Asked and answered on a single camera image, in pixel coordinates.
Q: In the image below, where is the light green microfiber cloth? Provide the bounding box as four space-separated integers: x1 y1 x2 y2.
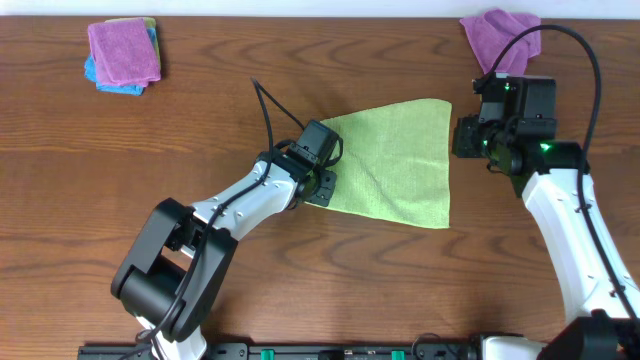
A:
323 98 452 229

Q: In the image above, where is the crumpled purple cloth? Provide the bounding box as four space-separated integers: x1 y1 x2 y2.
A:
460 9 542 75

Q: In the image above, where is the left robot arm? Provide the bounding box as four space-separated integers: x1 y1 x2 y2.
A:
111 144 340 359

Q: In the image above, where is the folded pink cloth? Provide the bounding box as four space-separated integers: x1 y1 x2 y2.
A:
87 17 162 88

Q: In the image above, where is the folded blue cloth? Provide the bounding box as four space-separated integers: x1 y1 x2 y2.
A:
83 27 159 97

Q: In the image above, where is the folded green cloth in stack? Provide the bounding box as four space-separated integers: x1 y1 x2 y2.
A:
106 17 161 64

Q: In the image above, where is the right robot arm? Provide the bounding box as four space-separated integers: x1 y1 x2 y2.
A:
452 116 639 359

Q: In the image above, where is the black mounting rail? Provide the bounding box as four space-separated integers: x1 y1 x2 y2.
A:
77 341 585 360

